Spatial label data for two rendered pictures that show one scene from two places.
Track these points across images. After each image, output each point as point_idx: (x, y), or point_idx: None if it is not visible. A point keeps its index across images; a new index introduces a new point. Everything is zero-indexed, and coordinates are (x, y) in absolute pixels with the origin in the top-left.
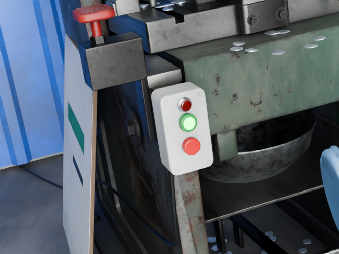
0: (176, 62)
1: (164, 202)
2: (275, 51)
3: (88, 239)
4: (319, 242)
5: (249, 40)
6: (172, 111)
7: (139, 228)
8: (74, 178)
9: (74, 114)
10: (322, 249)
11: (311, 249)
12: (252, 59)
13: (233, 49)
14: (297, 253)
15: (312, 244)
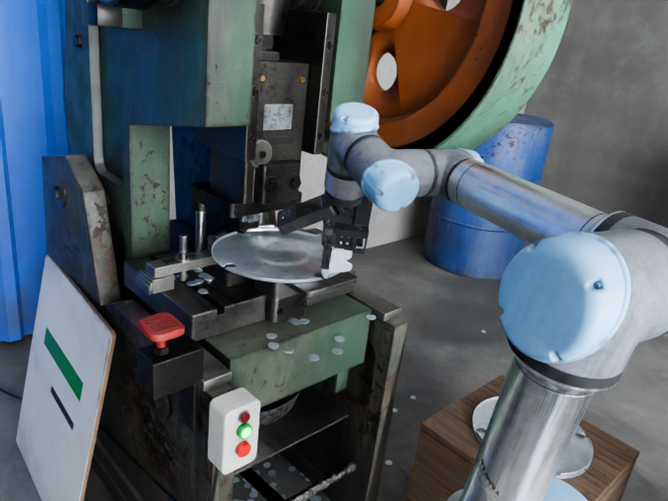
0: (219, 355)
1: (189, 475)
2: (311, 356)
3: (80, 488)
4: (279, 454)
5: (278, 330)
6: (233, 422)
7: (128, 466)
8: (54, 412)
9: (62, 349)
10: (282, 462)
11: (273, 462)
12: (282, 351)
13: (271, 347)
14: (263, 468)
15: (273, 457)
